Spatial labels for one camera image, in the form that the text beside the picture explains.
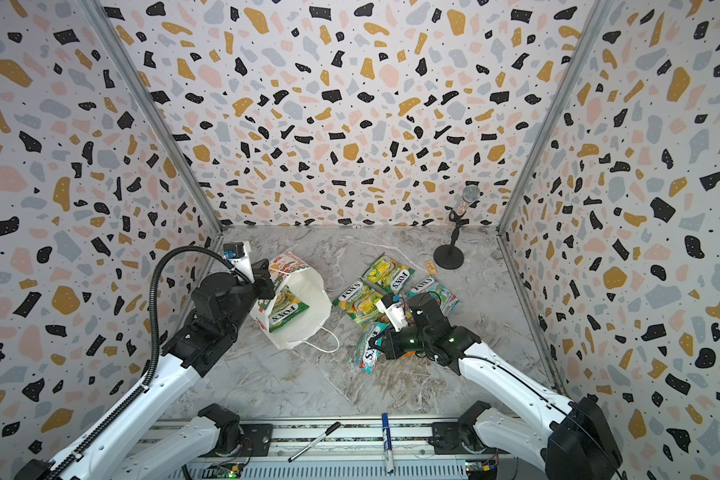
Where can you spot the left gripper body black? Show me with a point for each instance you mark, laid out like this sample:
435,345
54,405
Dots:
248,294

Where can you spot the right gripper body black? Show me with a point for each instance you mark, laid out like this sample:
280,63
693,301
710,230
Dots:
393,344

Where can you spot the teal pink snack packet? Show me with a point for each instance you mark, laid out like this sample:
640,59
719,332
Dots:
446,300

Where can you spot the green yellow spring tea packet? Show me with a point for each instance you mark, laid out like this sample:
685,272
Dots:
287,307

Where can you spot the white paper bag red flowers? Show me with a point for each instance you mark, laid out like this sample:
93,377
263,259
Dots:
305,282

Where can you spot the yellow green snack packet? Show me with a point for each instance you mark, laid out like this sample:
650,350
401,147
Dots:
388,274

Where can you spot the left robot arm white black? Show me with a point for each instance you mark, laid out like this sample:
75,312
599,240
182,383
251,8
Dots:
104,451

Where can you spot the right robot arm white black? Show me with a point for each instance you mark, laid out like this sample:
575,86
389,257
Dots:
565,439

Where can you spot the microphone on black stand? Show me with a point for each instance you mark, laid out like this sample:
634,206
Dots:
449,256

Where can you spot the blue white marker pen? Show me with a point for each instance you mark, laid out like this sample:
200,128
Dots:
387,444

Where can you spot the right circuit board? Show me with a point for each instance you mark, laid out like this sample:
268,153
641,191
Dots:
481,470

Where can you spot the circuit board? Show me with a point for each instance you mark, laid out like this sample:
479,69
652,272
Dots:
223,471
481,470

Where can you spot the left circuit board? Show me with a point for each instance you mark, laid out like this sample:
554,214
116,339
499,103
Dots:
223,471

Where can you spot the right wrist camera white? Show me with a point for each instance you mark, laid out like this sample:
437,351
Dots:
392,305

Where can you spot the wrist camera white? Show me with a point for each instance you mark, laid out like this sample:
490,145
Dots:
238,255
392,305

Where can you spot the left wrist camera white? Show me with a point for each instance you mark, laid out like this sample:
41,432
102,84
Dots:
238,255

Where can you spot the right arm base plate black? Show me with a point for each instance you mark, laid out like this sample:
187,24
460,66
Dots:
452,438

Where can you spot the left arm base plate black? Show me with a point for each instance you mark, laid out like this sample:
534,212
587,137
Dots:
244,440

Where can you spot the aluminium mounting rail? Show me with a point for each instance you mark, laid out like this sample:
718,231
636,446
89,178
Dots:
354,451

